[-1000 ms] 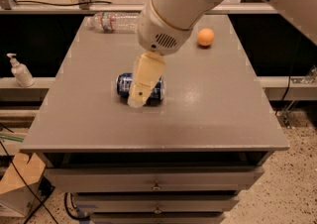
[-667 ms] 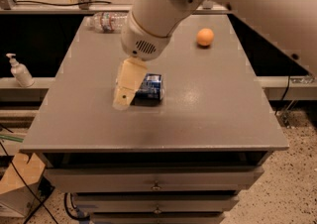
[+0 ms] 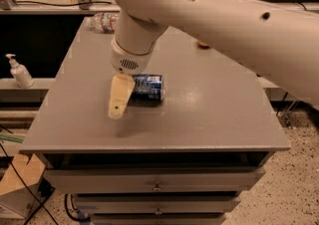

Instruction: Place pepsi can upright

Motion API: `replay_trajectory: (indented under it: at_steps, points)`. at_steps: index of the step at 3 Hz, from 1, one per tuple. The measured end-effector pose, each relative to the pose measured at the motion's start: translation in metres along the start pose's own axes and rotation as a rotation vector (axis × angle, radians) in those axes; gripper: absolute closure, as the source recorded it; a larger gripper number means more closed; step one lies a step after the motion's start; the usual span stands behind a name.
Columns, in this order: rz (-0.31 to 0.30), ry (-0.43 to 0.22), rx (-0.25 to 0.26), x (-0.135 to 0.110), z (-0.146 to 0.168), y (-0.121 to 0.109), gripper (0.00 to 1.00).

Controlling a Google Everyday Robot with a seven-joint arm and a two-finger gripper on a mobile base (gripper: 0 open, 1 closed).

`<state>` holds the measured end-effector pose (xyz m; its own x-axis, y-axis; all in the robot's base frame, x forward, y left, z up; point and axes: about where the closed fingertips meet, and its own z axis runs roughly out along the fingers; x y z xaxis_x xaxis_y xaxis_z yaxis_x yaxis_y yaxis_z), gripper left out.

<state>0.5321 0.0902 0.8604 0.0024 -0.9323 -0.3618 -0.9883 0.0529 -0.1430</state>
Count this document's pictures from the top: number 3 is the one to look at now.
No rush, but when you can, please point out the white pump dispenser bottle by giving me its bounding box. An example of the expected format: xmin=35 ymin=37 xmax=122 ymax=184
xmin=6 ymin=54 xmax=34 ymax=89

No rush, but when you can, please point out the blue pepsi can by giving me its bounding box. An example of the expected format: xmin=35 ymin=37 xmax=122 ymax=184
xmin=132 ymin=74 xmax=164 ymax=101

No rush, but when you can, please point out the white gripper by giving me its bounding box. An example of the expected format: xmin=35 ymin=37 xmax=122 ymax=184
xmin=108 ymin=37 xmax=154 ymax=119

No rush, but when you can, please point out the black floor cable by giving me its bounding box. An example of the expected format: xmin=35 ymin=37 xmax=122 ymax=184
xmin=0 ymin=142 xmax=60 ymax=225

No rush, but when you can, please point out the grey drawer cabinet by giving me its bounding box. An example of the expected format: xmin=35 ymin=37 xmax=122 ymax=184
xmin=19 ymin=14 xmax=291 ymax=225

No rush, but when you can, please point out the clear plastic water bottle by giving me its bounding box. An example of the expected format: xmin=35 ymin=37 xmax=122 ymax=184
xmin=86 ymin=12 xmax=120 ymax=33

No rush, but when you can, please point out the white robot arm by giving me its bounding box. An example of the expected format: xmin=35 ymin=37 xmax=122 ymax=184
xmin=111 ymin=0 xmax=319 ymax=109

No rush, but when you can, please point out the middle grey drawer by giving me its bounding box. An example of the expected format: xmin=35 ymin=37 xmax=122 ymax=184
xmin=74 ymin=195 xmax=240 ymax=214

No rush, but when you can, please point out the cardboard box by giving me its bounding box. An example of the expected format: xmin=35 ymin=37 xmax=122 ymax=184
xmin=0 ymin=154 xmax=45 ymax=219

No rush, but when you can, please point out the bottom grey drawer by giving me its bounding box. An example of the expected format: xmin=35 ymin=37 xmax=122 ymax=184
xmin=92 ymin=214 xmax=226 ymax=225

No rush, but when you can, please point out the black cable on shelf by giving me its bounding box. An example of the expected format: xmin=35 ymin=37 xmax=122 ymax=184
xmin=14 ymin=0 xmax=113 ymax=7

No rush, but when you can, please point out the grey drawer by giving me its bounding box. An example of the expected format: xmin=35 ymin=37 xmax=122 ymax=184
xmin=45 ymin=167 xmax=265 ymax=194
xmin=74 ymin=195 xmax=240 ymax=214
xmin=92 ymin=214 xmax=226 ymax=225

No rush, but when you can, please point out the top grey drawer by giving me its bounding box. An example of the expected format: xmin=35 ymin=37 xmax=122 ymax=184
xmin=45 ymin=167 xmax=265 ymax=194

